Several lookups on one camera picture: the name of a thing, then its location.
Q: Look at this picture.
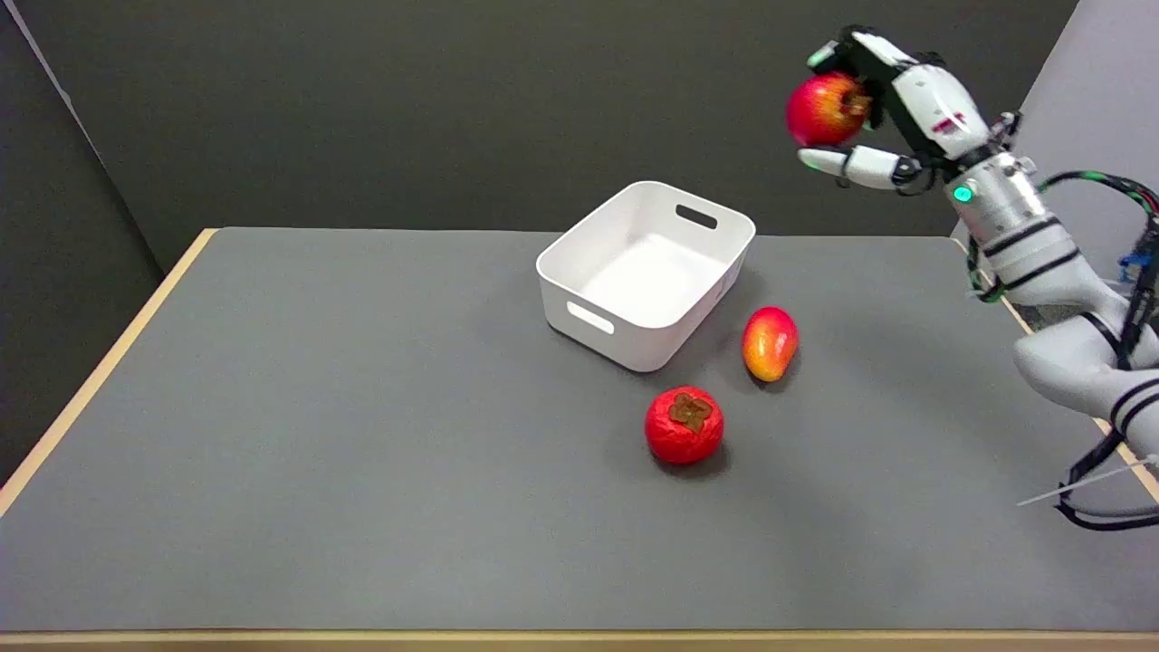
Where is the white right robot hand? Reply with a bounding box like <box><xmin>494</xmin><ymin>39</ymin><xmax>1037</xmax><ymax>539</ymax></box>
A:
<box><xmin>797</xmin><ymin>27</ymin><xmax>1022</xmax><ymax>193</ymax></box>

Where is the red apple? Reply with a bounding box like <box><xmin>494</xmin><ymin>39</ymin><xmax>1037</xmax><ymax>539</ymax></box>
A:
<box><xmin>785</xmin><ymin>72</ymin><xmax>872</xmax><ymax>149</ymax></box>

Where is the white plastic box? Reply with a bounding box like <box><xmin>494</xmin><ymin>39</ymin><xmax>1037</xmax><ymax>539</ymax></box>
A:
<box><xmin>535</xmin><ymin>180</ymin><xmax>757</xmax><ymax>374</ymax></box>

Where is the red yellow mango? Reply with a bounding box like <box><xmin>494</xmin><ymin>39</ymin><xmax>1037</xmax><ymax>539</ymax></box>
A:
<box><xmin>742</xmin><ymin>306</ymin><xmax>800</xmax><ymax>383</ymax></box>

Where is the red persimmon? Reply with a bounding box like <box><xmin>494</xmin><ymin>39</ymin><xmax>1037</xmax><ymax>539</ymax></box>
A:
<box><xmin>644</xmin><ymin>386</ymin><xmax>725</xmax><ymax>465</ymax></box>

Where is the grey table mat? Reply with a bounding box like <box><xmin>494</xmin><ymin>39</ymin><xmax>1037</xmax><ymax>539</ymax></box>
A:
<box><xmin>0</xmin><ymin>226</ymin><xmax>1159</xmax><ymax>633</ymax></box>

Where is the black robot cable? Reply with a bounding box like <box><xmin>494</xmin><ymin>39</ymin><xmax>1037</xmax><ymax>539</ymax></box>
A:
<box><xmin>1038</xmin><ymin>169</ymin><xmax>1159</xmax><ymax>532</ymax></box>

